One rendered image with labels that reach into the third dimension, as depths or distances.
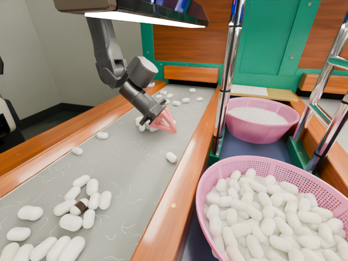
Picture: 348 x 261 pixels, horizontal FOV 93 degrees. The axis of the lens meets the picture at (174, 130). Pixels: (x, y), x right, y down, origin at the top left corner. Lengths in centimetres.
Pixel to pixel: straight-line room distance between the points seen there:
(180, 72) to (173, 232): 81
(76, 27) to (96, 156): 209
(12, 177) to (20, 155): 7
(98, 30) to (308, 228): 63
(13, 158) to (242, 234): 51
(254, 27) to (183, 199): 84
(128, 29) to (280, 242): 202
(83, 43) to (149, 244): 232
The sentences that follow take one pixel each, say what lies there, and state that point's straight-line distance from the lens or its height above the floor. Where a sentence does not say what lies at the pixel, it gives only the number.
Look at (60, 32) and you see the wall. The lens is 263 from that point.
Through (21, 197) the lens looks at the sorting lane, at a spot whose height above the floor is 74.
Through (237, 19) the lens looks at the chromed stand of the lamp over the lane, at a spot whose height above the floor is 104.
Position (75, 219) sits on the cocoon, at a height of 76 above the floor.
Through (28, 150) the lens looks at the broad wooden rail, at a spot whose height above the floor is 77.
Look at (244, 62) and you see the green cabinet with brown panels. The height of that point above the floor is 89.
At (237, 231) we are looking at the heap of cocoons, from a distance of 33.
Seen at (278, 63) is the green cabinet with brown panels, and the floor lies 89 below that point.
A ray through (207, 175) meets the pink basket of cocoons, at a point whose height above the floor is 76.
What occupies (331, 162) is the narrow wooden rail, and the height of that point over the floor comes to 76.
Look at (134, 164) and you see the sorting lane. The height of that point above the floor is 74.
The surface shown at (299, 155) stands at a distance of 60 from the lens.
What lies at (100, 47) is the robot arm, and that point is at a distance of 53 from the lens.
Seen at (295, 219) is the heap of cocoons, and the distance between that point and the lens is 38.
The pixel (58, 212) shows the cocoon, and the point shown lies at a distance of 37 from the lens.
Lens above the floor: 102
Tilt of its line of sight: 30 degrees down
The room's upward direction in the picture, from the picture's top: straight up
